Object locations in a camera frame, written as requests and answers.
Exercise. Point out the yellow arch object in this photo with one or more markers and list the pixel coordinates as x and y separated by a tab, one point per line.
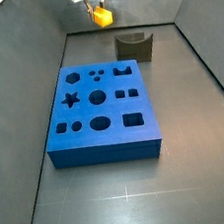
102	17

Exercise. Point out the dark grey curved fixture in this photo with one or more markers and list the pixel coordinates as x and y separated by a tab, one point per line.
134	46

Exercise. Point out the blue foam shape-sorter block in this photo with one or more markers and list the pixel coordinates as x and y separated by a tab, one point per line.
102	114

